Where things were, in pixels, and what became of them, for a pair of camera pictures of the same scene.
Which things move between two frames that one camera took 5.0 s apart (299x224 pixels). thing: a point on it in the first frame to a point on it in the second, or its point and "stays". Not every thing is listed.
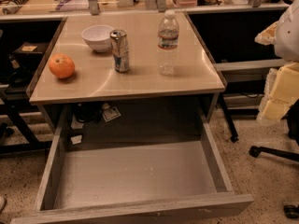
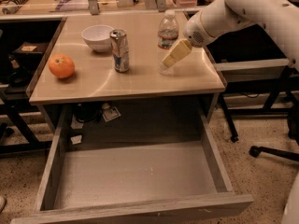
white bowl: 98,37 stays
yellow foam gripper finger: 281,91 to 205,27
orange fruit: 61,65 stays
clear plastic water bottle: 168,42 stays
